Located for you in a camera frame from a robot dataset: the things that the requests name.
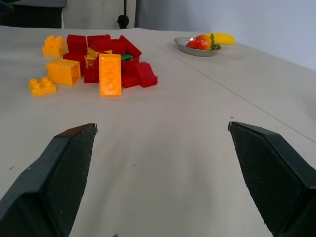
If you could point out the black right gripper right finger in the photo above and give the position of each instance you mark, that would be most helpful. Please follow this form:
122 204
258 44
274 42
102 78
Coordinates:
271 177

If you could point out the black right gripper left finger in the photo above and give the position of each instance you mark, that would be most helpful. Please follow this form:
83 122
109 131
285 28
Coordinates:
56 177

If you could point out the small yellow brick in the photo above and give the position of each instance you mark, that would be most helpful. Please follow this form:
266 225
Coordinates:
42 86

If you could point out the yellow square brick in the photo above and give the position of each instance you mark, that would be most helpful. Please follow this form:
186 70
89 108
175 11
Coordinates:
64 71

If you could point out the orange long brick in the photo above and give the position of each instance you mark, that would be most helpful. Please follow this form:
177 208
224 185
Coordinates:
110 74

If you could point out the small yellow building block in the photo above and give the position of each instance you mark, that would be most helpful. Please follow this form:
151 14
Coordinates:
92 56

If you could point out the red square building block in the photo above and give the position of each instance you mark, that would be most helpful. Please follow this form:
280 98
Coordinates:
76 43

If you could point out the red sloped building block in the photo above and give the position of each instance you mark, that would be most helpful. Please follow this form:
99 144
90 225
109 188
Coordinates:
146 74

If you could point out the green brick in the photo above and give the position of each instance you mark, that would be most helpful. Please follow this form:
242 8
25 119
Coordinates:
127 57

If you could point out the yellow toy banana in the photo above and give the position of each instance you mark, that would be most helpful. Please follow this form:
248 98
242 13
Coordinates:
225 38

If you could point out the silver metal dish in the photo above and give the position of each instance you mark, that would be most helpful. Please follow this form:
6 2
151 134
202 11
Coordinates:
197 49

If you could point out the red toy strawberry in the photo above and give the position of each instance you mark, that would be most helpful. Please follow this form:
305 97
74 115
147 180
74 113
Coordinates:
200 42

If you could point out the dark cabinet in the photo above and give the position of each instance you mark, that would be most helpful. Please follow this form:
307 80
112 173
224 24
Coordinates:
30 12

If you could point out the black stand with knob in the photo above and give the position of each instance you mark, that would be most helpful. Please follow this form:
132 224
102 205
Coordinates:
122 21

